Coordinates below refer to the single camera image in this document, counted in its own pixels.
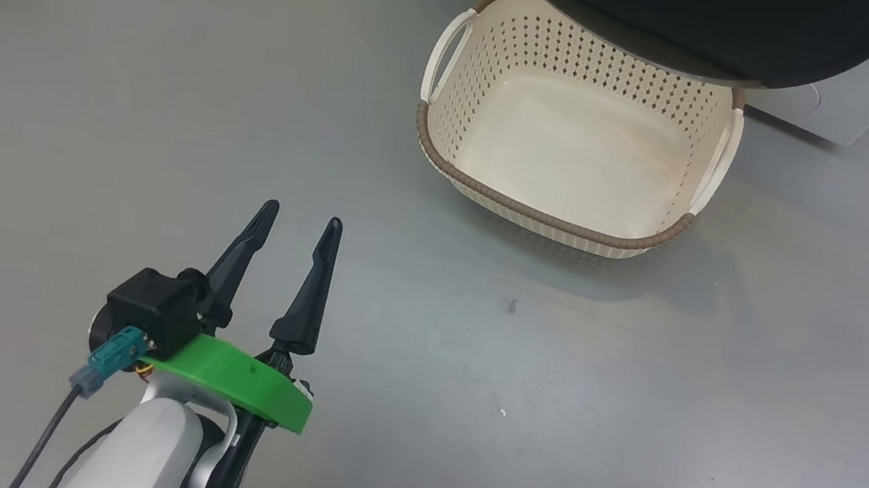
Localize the glass washing machine door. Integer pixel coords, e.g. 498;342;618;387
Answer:
469;0;869;106

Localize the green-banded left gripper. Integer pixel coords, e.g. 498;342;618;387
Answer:
123;185;346;488

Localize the teal connector left camera cable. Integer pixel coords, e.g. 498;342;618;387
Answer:
10;312;152;488

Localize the cream perforated basket brown rim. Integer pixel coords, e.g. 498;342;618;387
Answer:
400;0;761;277

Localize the white front-load washing machine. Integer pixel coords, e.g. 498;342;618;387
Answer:
352;0;869;153

